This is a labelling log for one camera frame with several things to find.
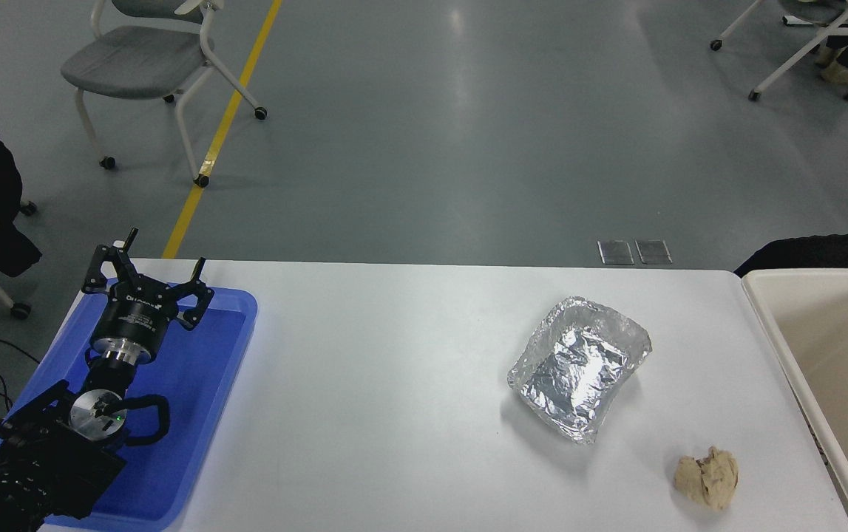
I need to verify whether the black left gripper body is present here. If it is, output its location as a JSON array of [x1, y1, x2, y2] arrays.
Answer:
[[91, 281, 177, 351]]

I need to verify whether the blue plastic tray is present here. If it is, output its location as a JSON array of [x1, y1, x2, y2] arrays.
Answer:
[[0, 279, 259, 531]]

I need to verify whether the crumpled silver foil tray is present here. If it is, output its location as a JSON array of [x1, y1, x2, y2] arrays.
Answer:
[[506, 296, 652, 446]]

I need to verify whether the metal floor outlet plate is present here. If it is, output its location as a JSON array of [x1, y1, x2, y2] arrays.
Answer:
[[635, 239, 673, 265], [597, 240, 635, 266]]

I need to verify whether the crumpled tan paper ball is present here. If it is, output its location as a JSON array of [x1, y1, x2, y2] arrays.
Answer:
[[674, 446, 739, 511]]

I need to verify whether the black bulky object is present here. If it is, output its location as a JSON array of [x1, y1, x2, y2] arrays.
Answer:
[[734, 233, 848, 276]]

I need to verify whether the large pale plastic bin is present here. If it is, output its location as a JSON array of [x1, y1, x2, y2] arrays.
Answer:
[[740, 267, 848, 532]]

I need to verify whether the grey seat white frame chair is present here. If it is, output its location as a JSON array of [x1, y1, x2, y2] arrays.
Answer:
[[61, 0, 269, 188]]

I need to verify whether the white frame wheeled chair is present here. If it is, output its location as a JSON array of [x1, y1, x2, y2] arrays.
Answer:
[[710, 0, 848, 103]]

